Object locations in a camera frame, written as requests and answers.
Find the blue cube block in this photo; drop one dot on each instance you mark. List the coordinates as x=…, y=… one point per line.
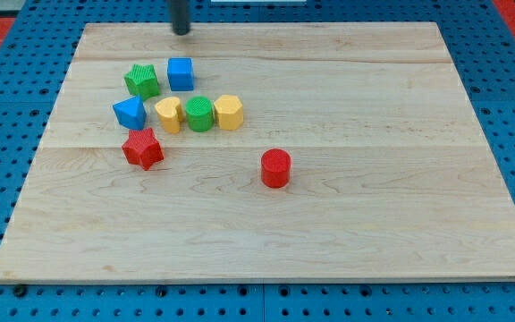
x=180, y=74

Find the yellow hexagon block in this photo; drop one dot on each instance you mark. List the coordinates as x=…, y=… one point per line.
x=229, y=112

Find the blue triangular prism block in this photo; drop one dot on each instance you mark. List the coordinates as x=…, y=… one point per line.
x=131, y=113

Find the yellow heart block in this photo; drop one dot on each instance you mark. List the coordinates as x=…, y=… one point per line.
x=170, y=114

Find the green cylinder block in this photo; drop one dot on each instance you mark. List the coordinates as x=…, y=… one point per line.
x=200, y=114

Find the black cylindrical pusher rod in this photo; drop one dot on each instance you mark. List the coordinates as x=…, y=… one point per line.
x=179, y=14

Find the red cylinder block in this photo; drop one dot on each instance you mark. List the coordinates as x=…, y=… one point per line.
x=275, y=168

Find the green star block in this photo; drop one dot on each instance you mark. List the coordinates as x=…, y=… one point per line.
x=142, y=81

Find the red star block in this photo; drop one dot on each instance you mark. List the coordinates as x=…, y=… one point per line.
x=143, y=148

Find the light wooden board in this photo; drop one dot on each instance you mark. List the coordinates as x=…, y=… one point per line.
x=392, y=179

